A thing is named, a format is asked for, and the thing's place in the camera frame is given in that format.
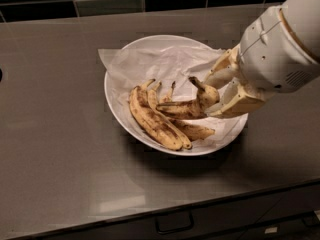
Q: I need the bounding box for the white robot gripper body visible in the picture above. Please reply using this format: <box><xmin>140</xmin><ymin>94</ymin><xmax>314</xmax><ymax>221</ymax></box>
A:
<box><xmin>239</xmin><ymin>6</ymin><xmax>320</xmax><ymax>93</ymax></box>

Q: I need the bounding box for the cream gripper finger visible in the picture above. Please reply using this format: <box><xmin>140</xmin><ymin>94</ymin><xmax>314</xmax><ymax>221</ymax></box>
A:
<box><xmin>203</xmin><ymin>45</ymin><xmax>243</xmax><ymax>89</ymax></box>
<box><xmin>207</xmin><ymin>82</ymin><xmax>266</xmax><ymax>119</ymax></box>

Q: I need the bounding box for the spotted banana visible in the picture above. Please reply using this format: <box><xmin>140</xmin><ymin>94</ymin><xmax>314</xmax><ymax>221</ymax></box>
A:
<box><xmin>159</xmin><ymin>83</ymin><xmax>215</xmax><ymax>142</ymax></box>
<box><xmin>156</xmin><ymin>76</ymin><xmax>220</xmax><ymax>120</ymax></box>
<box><xmin>147</xmin><ymin>81</ymin><xmax>193</xmax><ymax>150</ymax></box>
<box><xmin>129</xmin><ymin>79</ymin><xmax>183</xmax><ymax>151</ymax></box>

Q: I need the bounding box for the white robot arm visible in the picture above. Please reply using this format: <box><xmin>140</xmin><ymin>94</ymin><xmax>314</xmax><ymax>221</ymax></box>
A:
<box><xmin>205</xmin><ymin>0</ymin><xmax>320</xmax><ymax>118</ymax></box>

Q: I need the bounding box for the white oval bowl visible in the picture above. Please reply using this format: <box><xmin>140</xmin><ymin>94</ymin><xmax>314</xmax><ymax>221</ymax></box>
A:
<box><xmin>103</xmin><ymin>34</ymin><xmax>249</xmax><ymax>157</ymax></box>

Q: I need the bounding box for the white crumpled paper liner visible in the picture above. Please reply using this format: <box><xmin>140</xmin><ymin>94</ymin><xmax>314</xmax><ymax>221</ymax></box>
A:
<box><xmin>97</xmin><ymin>44</ymin><xmax>248</xmax><ymax>148</ymax></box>

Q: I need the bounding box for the black drawer handle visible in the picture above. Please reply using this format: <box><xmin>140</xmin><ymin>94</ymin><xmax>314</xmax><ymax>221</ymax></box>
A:
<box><xmin>155</xmin><ymin>211</ymin><xmax>194</xmax><ymax>235</ymax></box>

